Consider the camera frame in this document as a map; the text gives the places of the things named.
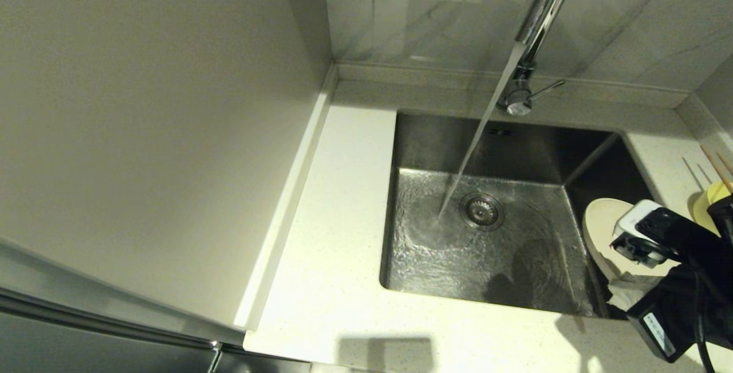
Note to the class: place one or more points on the tall pale cabinet side panel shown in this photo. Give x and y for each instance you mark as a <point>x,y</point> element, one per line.
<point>143,132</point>

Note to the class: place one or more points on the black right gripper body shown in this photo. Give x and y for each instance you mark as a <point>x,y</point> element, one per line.
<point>687,315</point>

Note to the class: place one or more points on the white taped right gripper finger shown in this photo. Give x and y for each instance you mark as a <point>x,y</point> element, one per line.
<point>638,282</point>
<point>627,300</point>

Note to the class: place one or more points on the thin chrome faucet lever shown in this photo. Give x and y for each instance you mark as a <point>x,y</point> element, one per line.
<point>547,90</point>

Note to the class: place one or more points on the stainless steel sink basin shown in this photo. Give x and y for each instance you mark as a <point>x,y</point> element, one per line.
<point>515,281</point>

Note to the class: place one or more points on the dark glossy cabinet door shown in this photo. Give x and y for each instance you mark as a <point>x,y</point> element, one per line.
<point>86,353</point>

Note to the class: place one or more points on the round metal drain strainer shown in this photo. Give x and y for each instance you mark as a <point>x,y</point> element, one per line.
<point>482,211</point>

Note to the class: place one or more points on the pale yellow bowl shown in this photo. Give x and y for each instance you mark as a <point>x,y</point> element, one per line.
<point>705,207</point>

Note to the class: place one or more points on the tall chrome faucet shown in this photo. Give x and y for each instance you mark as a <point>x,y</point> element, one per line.
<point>547,6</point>

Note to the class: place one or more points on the round cream plate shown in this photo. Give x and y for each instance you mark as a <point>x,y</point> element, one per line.
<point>598,230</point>

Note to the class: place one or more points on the metal cabinet trim strip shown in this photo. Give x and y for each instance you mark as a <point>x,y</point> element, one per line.
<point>114,322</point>

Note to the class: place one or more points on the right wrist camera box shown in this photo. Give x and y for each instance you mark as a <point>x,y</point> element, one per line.
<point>635,224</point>

